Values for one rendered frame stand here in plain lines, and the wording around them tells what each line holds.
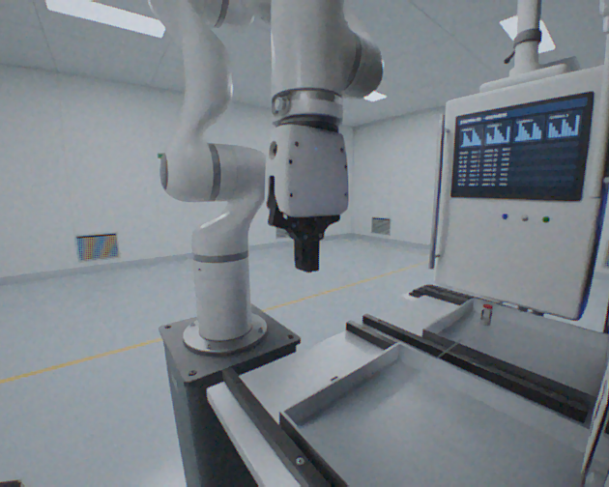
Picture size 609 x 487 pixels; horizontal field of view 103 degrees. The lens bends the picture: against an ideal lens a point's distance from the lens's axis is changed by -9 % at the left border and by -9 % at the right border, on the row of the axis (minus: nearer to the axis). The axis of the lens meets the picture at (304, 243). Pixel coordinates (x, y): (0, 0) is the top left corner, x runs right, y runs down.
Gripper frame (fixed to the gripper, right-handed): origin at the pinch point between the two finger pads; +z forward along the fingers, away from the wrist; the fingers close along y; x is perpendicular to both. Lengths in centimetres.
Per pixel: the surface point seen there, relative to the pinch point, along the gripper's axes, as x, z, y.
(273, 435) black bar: -3.6, 20.3, -7.9
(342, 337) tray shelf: 9.9, 22.3, 17.5
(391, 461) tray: -13.6, 22.1, 1.7
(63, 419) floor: 142, 110, -56
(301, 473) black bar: -9.4, 20.4, -8.0
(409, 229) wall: 311, 72, 545
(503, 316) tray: -10, 21, 54
